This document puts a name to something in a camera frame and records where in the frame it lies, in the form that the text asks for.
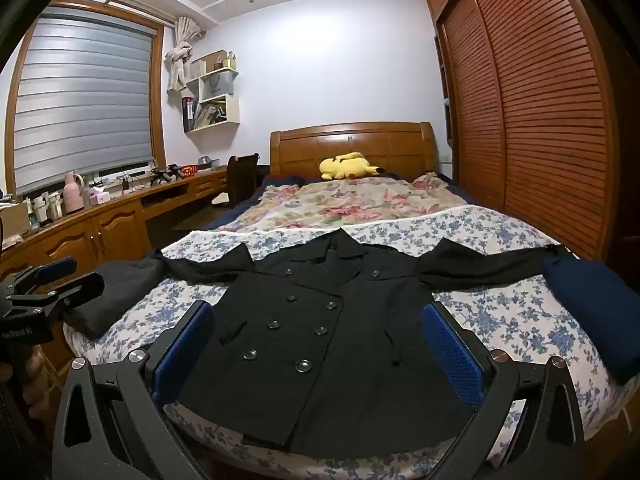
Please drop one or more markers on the white wall shelf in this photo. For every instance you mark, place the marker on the white wall shelf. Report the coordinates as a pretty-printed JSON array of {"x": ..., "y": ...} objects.
[{"x": 232, "y": 110}]

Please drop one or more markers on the navy bedding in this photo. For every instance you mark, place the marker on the navy bedding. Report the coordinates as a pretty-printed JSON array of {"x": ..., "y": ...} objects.
[{"x": 282, "y": 181}]

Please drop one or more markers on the folded grey garment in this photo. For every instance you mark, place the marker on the folded grey garment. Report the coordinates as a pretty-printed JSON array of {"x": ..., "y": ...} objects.
[{"x": 115, "y": 290}]

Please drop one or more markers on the pink floral quilt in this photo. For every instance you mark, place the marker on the pink floral quilt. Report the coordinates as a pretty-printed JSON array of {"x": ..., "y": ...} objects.
[{"x": 350, "y": 205}]

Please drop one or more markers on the pink thermos jug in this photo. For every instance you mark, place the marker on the pink thermos jug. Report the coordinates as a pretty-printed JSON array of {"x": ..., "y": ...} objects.
[{"x": 75, "y": 197}]

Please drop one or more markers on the yellow plush toy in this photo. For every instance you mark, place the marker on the yellow plush toy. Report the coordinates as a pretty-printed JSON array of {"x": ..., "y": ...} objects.
[{"x": 345, "y": 166}]

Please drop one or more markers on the black buttoned coat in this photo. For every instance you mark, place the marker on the black buttoned coat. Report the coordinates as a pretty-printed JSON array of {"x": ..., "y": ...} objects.
[{"x": 320, "y": 350}]

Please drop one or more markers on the wooden bed headboard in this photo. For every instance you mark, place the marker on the wooden bed headboard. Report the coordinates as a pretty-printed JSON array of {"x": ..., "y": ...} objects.
[{"x": 380, "y": 147}]

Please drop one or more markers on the wooden louvered wardrobe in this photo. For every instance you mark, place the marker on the wooden louvered wardrobe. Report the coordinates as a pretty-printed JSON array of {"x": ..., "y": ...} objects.
[{"x": 540, "y": 110}]

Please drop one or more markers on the grey window blind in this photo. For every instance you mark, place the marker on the grey window blind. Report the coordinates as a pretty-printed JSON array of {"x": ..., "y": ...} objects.
[{"x": 85, "y": 105}]

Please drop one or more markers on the black binders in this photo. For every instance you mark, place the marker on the black binders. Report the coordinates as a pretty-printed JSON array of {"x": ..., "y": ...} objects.
[{"x": 188, "y": 112}]

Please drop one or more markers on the leaning books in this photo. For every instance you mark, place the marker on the leaning books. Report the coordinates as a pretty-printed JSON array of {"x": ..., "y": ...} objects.
[{"x": 210, "y": 115}]

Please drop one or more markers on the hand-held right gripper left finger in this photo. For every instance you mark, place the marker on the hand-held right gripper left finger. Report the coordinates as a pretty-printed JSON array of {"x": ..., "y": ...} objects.
[{"x": 185, "y": 345}]

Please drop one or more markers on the tied beige curtain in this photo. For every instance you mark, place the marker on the tied beige curtain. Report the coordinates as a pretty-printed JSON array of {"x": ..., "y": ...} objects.
[{"x": 177, "y": 60}]

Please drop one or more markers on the blue floral bed sheet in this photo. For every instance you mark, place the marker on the blue floral bed sheet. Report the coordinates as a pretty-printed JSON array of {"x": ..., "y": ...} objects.
[{"x": 525, "y": 320}]

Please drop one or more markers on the grey paper bag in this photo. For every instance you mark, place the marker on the grey paper bag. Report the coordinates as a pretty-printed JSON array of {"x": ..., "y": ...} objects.
[{"x": 217, "y": 85}]

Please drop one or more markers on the black device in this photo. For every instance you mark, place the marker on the black device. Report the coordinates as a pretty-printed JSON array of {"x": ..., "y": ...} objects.
[{"x": 165, "y": 173}]

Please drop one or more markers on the person's left hand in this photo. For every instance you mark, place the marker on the person's left hand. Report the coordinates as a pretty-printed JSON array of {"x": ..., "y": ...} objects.
[{"x": 36, "y": 370}]

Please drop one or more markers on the pink box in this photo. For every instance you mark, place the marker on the pink box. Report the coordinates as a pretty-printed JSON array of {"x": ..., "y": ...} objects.
[{"x": 100, "y": 196}]

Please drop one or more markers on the metal bowl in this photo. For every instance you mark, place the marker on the metal bowl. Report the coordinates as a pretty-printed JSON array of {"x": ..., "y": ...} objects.
[{"x": 209, "y": 162}]

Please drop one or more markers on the red basket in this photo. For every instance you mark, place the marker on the red basket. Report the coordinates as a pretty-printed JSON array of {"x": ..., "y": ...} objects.
[{"x": 188, "y": 170}]

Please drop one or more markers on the cardboard box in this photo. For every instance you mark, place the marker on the cardboard box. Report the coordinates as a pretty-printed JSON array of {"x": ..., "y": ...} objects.
[{"x": 14, "y": 220}]

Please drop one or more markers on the row of white bottles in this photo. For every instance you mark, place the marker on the row of white bottles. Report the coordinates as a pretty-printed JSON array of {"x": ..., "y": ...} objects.
[{"x": 47, "y": 207}]

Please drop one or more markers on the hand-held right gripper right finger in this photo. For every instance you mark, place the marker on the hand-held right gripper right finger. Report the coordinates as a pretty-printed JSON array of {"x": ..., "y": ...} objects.
[{"x": 452, "y": 355}]

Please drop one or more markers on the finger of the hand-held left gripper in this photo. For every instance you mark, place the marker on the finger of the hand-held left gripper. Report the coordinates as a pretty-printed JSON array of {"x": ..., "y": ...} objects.
[
  {"x": 75, "y": 292},
  {"x": 55, "y": 269}
]

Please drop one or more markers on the dark wooden chair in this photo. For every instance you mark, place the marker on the dark wooden chair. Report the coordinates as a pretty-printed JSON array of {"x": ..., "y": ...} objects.
[{"x": 242, "y": 180}]

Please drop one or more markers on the folded navy garment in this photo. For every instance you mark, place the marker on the folded navy garment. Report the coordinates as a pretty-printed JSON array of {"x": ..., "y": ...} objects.
[{"x": 590, "y": 310}]

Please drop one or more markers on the wooden desk cabinet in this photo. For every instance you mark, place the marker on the wooden desk cabinet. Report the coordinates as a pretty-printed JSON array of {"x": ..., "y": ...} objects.
[{"x": 115, "y": 225}]

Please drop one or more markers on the wooden window frame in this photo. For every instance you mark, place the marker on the wooden window frame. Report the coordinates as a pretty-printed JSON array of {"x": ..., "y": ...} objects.
[{"x": 159, "y": 110}]

